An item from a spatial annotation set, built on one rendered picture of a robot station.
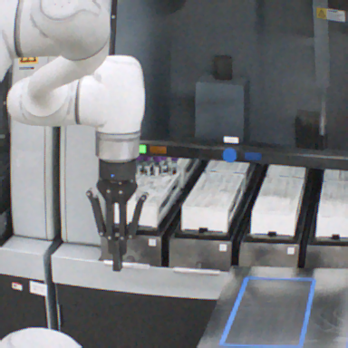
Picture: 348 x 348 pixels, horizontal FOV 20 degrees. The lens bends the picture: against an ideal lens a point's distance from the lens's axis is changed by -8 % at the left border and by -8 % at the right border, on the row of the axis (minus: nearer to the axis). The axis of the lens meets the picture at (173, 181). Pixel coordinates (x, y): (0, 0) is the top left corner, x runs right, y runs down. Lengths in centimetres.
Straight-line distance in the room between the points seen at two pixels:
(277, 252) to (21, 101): 65
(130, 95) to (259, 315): 53
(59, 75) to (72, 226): 65
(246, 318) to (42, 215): 78
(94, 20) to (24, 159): 93
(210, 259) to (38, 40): 91
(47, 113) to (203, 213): 45
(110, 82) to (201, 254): 46
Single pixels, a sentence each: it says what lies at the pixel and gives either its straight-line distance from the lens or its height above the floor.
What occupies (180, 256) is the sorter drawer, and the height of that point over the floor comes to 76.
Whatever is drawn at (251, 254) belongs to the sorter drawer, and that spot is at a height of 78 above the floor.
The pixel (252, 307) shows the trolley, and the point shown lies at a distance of 183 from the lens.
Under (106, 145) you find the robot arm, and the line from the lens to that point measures 205.
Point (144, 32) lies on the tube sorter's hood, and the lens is 224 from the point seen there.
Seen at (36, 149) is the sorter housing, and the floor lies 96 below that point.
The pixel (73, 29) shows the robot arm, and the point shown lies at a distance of 147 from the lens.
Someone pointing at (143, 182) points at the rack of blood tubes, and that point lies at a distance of 245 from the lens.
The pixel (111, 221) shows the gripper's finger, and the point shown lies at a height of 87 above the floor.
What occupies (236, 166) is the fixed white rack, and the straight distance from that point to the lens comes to 261.
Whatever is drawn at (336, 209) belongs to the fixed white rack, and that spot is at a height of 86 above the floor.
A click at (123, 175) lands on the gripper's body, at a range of 207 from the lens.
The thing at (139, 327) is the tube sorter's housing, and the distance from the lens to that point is 234.
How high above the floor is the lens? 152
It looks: 16 degrees down
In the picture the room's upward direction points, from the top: 1 degrees clockwise
